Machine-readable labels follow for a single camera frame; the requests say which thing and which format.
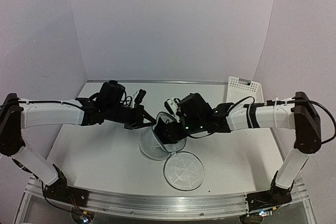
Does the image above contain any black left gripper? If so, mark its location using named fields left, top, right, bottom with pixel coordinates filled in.
left=106, top=103, right=157, bottom=131

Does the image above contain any white plastic basket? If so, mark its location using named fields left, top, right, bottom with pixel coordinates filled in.
left=226, top=76, right=264, bottom=103

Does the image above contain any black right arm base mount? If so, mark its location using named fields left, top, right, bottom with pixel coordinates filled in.
left=246, top=172, right=294, bottom=213

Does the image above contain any black bra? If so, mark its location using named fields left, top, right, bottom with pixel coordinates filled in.
left=154, top=118, right=187, bottom=144

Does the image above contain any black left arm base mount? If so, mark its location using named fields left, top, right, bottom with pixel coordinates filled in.
left=43, top=164, right=89, bottom=207

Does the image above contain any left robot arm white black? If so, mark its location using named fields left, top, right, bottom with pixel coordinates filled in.
left=1, top=80, right=156, bottom=201

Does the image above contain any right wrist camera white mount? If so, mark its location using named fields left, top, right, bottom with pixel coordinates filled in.
left=164, top=98, right=182, bottom=123

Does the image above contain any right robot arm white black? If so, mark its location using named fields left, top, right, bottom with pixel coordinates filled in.
left=162, top=92, right=335, bottom=205

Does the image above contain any white mesh laundry bag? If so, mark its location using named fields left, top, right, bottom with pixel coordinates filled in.
left=139, top=125, right=205, bottom=191

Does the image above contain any aluminium table front rail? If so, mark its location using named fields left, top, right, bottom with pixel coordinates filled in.
left=80, top=191, right=256, bottom=219

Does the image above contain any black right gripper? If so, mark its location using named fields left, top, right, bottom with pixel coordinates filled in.
left=162, top=116, right=206, bottom=143

